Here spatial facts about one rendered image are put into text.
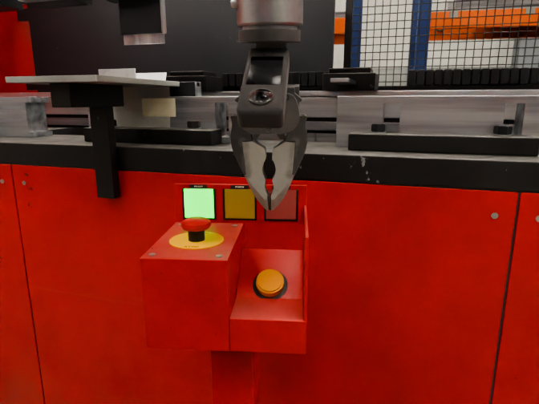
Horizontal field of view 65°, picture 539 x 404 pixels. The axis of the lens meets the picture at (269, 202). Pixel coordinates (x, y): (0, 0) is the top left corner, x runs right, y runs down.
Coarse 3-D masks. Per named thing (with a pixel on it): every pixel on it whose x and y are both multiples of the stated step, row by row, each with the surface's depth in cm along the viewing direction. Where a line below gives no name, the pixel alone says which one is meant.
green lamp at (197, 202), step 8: (184, 192) 64; (192, 192) 64; (200, 192) 64; (208, 192) 64; (184, 200) 64; (192, 200) 64; (200, 200) 64; (208, 200) 64; (184, 208) 65; (192, 208) 65; (200, 208) 64; (208, 208) 64; (208, 216) 65
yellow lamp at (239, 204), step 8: (232, 192) 64; (240, 192) 64; (248, 192) 63; (232, 200) 64; (240, 200) 64; (248, 200) 64; (232, 208) 64; (240, 208) 64; (248, 208) 64; (232, 216) 64; (240, 216) 64; (248, 216) 64
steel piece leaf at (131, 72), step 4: (128, 68) 83; (132, 68) 83; (100, 72) 85; (104, 72) 85; (108, 72) 85; (112, 72) 84; (116, 72) 84; (120, 72) 84; (124, 72) 83; (128, 72) 83; (132, 72) 83; (116, 76) 84; (120, 76) 84; (124, 76) 84; (128, 76) 83; (132, 76) 83
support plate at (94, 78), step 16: (16, 80) 70; (32, 80) 69; (48, 80) 68; (64, 80) 67; (80, 80) 66; (96, 80) 66; (112, 80) 69; (128, 80) 73; (144, 80) 78; (160, 80) 83
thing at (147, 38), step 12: (120, 0) 90; (132, 0) 90; (144, 0) 89; (156, 0) 88; (120, 12) 91; (132, 12) 90; (144, 12) 90; (156, 12) 89; (120, 24) 92; (132, 24) 91; (144, 24) 90; (156, 24) 89; (132, 36) 92; (144, 36) 92; (156, 36) 91
